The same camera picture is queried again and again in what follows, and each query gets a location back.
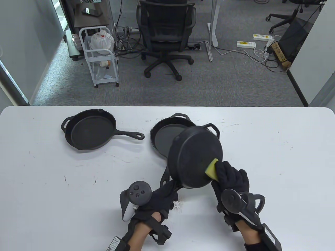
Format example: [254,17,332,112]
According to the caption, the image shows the tangle of black cables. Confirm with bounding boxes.
[114,0,147,58]

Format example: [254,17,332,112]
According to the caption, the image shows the yellow green sponge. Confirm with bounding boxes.
[204,158,219,182]

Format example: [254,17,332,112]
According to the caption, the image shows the black low shelf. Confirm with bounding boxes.
[65,29,82,62]

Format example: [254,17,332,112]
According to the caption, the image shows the grey left hand controller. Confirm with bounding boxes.
[120,181,152,222]

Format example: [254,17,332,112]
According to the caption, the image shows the white rolling cart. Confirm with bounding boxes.
[79,26,120,88]

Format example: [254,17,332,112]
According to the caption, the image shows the white plastic bag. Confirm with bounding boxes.
[90,28,115,55]

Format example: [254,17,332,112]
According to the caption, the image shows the person's right hand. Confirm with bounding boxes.
[211,161,263,233]

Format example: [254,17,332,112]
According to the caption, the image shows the black phone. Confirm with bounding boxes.
[82,8,102,17]

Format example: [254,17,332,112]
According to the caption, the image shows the grey right hand controller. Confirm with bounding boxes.
[221,189,265,225]

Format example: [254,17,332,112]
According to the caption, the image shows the black cast iron frying pan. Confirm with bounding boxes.
[167,123,224,191]
[61,109,145,151]
[150,113,197,187]

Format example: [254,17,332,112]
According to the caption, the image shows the dark brown side desk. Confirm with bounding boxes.
[74,0,110,28]

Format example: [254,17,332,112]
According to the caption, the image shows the person's right forearm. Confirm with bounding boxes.
[236,220,262,247]

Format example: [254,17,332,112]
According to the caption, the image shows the person's left hand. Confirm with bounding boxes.
[129,180,179,235]

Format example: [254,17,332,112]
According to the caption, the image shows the black office chair base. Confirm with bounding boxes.
[266,0,327,34]

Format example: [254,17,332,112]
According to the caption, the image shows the white desk leg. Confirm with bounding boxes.
[207,0,219,62]

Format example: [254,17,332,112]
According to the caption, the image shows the brown cardboard box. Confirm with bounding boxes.
[271,42,292,70]

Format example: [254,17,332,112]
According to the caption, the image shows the black panel board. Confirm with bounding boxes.
[279,18,314,63]

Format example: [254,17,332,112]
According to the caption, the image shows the black left forearm pack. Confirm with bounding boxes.
[106,237,130,251]

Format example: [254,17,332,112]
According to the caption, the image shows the black right forearm pack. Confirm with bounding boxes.
[245,224,282,251]

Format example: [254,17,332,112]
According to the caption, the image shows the grey hand controller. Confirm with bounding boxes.
[120,181,152,222]
[221,189,265,225]

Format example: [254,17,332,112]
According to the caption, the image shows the person's left forearm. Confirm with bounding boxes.
[128,212,155,251]

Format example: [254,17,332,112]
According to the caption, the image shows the black mesh office chair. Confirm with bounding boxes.
[136,0,197,81]

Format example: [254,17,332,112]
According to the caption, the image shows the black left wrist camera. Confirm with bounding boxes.
[149,225,172,245]

